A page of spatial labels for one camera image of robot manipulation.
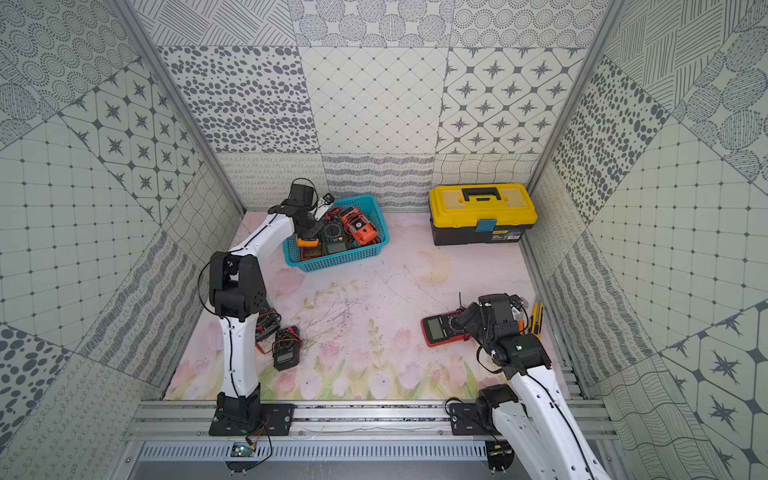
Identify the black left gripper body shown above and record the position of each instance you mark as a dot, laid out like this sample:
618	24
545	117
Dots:
309	227

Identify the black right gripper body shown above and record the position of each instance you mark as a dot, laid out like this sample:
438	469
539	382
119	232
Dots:
475	327

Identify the yellow multimeter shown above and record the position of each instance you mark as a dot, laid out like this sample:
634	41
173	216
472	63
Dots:
307	242

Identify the red black multimeter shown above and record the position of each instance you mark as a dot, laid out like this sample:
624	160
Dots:
310	253

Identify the orange multimeter with leads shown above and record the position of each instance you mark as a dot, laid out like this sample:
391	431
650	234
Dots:
359	227

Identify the small black multimeter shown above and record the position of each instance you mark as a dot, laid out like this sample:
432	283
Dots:
286	348

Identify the dark green multimeter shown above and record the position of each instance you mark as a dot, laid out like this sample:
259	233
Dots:
334	238

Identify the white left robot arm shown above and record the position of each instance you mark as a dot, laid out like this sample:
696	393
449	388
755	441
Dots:
237	289

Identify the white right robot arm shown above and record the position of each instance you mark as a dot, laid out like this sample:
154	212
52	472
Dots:
526	416

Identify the teal plastic basket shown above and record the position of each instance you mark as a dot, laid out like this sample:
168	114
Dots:
370	207

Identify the yellow black toolbox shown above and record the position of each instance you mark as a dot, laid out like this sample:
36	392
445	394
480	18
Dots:
480	214

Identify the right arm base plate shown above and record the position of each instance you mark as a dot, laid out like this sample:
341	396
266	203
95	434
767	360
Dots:
465	420

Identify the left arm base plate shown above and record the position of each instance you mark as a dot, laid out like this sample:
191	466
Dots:
274	418

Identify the aluminium mounting rail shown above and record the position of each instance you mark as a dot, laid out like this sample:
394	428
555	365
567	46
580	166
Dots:
368	439

